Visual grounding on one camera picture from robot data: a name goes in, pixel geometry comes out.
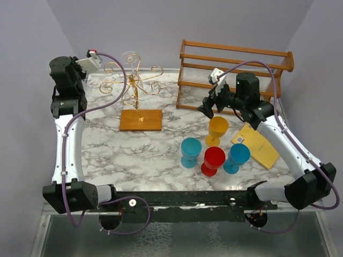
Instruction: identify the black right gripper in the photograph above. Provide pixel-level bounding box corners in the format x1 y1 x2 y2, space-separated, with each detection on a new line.
197 81 245 119

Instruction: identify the yellow plastic goblet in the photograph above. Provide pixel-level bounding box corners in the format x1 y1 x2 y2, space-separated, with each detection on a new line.
205 116 229 147

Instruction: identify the clear smooth wine glass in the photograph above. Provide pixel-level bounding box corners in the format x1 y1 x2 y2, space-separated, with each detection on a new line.
121 51 143 89

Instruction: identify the clear ribbed wine glass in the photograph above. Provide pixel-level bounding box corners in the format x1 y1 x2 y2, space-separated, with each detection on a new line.
82 78 92 98

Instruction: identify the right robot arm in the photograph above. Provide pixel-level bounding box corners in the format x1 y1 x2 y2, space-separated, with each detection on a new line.
198 68 340 210

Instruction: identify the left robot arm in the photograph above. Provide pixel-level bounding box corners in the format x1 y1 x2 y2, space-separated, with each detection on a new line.
42 50 118 214

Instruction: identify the wooden shelf rack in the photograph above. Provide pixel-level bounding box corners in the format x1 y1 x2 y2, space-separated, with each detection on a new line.
176 40 295 110

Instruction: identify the wooden base of glass rack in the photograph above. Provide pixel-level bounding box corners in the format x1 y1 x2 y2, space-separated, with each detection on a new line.
119 109 162 131

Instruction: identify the left blue plastic goblet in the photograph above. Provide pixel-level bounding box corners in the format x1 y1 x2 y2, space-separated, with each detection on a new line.
181 137 202 169

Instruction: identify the blue plastic goblet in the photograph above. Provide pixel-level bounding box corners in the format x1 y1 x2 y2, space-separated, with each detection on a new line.
223 143 251 175
181 137 202 169

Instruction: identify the red plastic goblet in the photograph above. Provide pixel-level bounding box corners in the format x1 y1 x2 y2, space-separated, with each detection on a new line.
201 147 226 177

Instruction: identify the right blue plastic goblet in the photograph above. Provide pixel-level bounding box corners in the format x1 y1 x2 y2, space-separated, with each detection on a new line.
223 143 251 175

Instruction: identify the yellow book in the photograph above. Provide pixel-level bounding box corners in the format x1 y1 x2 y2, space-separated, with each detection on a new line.
231 124 279 169

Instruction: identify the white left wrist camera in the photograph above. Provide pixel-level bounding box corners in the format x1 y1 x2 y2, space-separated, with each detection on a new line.
76 49 102 74

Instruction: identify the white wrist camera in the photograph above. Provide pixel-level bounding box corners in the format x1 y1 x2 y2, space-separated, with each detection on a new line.
76 49 102 74
208 68 226 95

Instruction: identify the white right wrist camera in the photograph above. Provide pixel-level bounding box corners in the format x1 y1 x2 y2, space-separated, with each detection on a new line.
208 68 226 95

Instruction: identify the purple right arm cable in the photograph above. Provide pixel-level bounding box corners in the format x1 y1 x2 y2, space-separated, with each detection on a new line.
217 61 340 234

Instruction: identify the gold wire glass rack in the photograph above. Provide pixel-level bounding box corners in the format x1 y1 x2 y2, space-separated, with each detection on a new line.
99 62 164 110

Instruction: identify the black mounting rail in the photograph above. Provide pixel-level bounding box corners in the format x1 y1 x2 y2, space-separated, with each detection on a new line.
87 190 279 223

